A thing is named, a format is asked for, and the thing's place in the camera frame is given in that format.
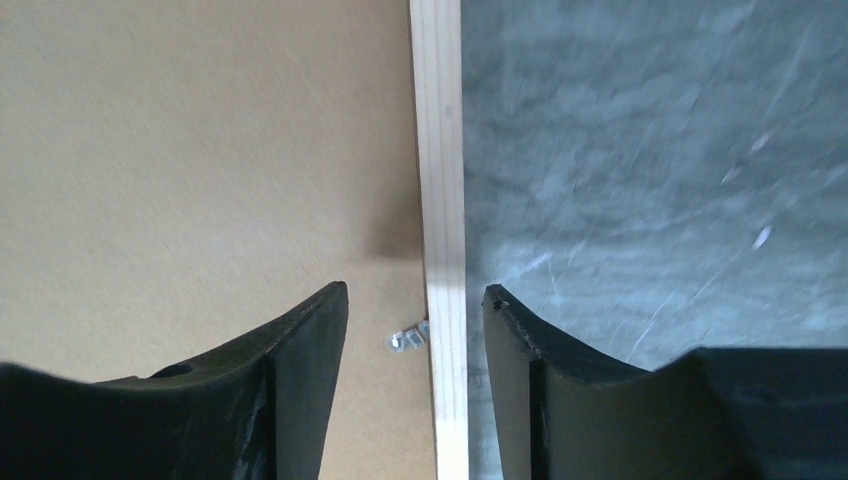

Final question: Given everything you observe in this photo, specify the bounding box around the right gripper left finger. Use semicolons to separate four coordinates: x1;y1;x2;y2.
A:
1;282;349;479

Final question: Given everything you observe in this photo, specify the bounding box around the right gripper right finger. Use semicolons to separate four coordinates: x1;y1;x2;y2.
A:
482;285;847;479

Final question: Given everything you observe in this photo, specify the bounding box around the brown cardboard backing board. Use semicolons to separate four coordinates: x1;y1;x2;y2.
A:
1;1;435;479

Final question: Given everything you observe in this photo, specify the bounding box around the light wooden picture frame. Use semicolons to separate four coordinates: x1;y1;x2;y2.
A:
409;0;470;480

